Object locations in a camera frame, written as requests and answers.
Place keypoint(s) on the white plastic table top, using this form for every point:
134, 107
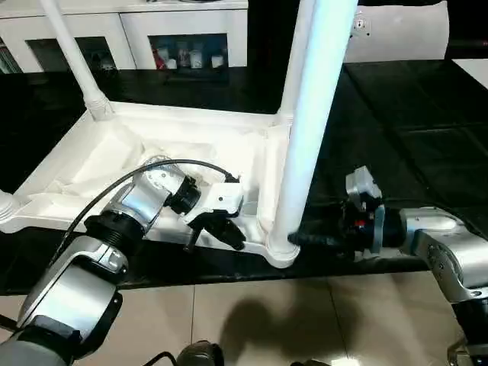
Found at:
137, 152

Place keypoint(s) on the white plastic table leg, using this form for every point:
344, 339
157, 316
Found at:
76, 61
313, 114
6, 206
293, 69

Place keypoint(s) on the black work mat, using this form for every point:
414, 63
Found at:
396, 152

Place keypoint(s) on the black robot right foot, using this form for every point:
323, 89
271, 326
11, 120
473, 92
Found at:
309, 362

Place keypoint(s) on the black robot foot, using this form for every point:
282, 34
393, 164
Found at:
200, 355
309, 362

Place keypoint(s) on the black robot left foot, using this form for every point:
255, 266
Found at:
200, 355

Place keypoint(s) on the small white jar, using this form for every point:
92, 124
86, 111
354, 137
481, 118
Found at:
217, 61

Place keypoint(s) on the red bottle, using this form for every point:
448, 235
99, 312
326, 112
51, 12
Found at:
158, 58

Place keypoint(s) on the white side table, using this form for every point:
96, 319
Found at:
473, 72

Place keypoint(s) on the white plastic bag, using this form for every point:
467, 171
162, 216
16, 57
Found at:
404, 34

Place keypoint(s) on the black cabinet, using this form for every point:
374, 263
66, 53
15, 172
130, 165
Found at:
267, 30

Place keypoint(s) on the white cabinet with glass doors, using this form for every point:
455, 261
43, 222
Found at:
114, 27

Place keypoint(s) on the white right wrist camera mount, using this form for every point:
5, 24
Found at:
362, 187

